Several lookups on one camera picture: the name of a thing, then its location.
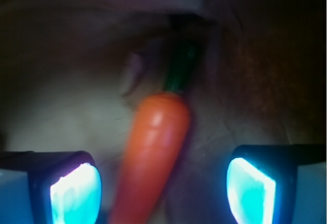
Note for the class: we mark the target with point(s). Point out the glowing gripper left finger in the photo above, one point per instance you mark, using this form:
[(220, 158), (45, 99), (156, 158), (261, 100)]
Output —
[(49, 187)]

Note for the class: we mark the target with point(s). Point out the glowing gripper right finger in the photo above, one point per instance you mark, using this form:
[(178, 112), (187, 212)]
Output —
[(277, 184)]

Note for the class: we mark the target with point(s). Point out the orange toy carrot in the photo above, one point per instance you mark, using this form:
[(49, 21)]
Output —
[(158, 131)]

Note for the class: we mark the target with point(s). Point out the brown paper bag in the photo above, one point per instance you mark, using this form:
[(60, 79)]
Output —
[(74, 71)]

